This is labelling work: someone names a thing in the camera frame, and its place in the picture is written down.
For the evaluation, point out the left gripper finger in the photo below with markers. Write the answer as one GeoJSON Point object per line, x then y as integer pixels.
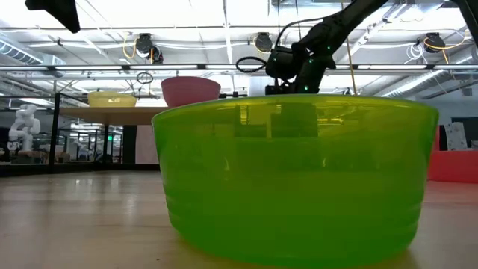
{"type": "Point", "coordinates": [56, 9]}

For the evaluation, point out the pale yellow bowl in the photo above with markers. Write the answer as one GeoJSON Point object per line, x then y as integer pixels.
{"type": "Point", "coordinates": [112, 100]}

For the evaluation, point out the pink bowl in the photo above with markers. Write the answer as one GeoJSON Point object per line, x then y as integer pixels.
{"type": "Point", "coordinates": [190, 91]}

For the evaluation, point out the translucent green bowl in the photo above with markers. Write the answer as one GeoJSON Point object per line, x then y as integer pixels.
{"type": "Point", "coordinates": [291, 187]}

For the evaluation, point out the coral red bowl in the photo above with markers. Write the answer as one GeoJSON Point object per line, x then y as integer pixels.
{"type": "Point", "coordinates": [455, 166]}

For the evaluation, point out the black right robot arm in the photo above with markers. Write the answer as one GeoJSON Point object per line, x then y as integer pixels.
{"type": "Point", "coordinates": [336, 26]}

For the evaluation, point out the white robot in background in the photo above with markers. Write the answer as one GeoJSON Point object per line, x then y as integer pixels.
{"type": "Point", "coordinates": [24, 127]}

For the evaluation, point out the black bar fixture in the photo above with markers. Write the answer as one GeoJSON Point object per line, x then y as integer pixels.
{"type": "Point", "coordinates": [233, 95]}

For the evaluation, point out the white patterned board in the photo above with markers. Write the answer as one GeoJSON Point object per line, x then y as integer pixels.
{"type": "Point", "coordinates": [456, 136]}

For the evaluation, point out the wooden shelf with black frame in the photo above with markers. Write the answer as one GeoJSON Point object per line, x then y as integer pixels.
{"type": "Point", "coordinates": [104, 116]}

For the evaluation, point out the black table edge frame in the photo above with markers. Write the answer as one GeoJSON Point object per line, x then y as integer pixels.
{"type": "Point", "coordinates": [74, 170]}

